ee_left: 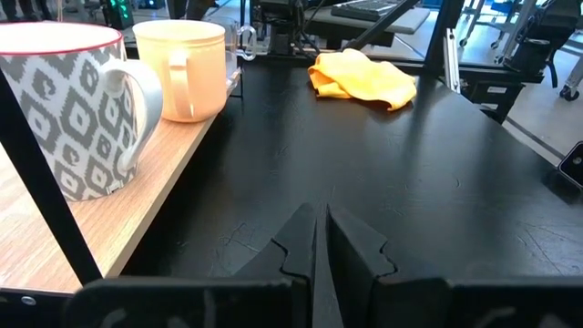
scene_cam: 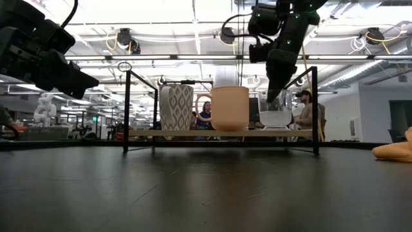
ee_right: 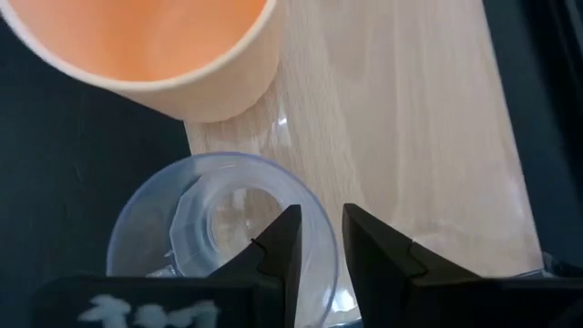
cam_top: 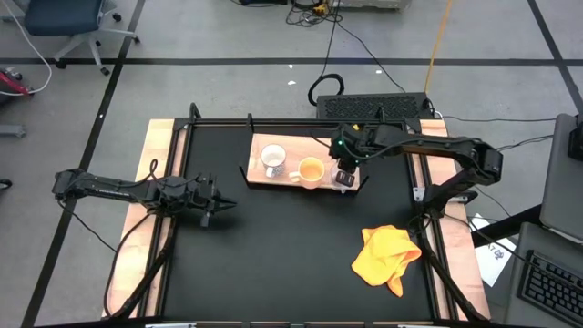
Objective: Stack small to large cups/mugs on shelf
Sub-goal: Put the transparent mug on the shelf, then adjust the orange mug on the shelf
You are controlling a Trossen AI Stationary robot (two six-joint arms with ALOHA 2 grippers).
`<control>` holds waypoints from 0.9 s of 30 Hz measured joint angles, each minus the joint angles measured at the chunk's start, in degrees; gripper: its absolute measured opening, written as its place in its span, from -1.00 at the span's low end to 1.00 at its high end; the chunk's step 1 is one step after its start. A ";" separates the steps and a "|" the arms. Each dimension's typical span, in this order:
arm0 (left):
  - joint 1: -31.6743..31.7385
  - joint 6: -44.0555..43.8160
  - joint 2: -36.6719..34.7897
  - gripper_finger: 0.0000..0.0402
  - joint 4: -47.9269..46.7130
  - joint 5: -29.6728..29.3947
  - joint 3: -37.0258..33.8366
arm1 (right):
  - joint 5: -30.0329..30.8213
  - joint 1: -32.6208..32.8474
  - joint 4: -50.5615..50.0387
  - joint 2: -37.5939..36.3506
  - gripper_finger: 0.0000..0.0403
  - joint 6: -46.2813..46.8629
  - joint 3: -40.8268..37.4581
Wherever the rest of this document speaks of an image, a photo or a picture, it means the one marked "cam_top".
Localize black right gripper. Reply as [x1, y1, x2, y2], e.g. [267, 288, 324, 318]
[334, 149, 365, 189]

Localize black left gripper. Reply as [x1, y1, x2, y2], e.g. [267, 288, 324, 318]
[195, 174, 238, 228]

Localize clear glass cup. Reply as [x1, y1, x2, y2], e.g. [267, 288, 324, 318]
[329, 164, 362, 195]

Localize peach ceramic mug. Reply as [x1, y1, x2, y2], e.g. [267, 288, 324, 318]
[288, 156, 327, 190]

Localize grey white patterned mug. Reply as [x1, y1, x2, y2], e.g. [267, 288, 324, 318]
[259, 143, 289, 179]

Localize light wooden board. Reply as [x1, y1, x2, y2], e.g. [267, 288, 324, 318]
[238, 113, 369, 196]

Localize black computer tower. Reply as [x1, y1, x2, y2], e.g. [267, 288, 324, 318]
[315, 92, 435, 121]

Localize yellow cloth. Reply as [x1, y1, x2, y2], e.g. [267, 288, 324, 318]
[350, 224, 423, 299]

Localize wooden side board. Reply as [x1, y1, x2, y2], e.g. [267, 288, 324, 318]
[408, 118, 492, 320]
[102, 118, 190, 319]

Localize white paper sheet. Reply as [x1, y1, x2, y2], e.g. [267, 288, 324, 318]
[468, 212, 519, 288]

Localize grey keyboard desk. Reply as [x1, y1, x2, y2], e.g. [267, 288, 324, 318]
[502, 221, 583, 328]

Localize grey side table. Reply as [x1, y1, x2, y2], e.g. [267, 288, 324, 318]
[538, 112, 583, 245]

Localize black desk device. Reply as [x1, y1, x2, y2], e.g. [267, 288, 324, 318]
[567, 113, 583, 161]

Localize black keyboard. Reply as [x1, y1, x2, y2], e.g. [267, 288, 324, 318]
[518, 249, 583, 327]

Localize red floor object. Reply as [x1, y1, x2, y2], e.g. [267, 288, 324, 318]
[0, 67, 36, 97]

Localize dark blue office chair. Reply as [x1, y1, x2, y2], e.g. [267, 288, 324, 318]
[23, 0, 141, 77]

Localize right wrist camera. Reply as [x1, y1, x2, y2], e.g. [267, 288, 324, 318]
[331, 126, 363, 154]

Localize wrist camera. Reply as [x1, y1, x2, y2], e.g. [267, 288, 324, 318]
[331, 126, 363, 154]
[175, 179, 199, 205]

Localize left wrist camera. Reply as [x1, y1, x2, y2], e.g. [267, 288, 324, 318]
[175, 179, 199, 205]

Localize black aluminium table frame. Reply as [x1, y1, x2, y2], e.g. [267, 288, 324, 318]
[102, 102, 491, 328]

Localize coiled black cable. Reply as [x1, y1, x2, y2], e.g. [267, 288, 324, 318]
[306, 72, 346, 108]

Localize black floor cable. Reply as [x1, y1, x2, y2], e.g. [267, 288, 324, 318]
[494, 133, 555, 154]
[439, 113, 557, 124]
[336, 22, 407, 94]

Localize yellow floor cable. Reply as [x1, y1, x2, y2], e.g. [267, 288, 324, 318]
[423, 0, 453, 95]

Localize tangled floor cables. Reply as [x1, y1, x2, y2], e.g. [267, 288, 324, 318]
[284, 0, 343, 27]

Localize white floor cable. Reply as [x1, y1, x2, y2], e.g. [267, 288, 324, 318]
[0, 0, 54, 97]

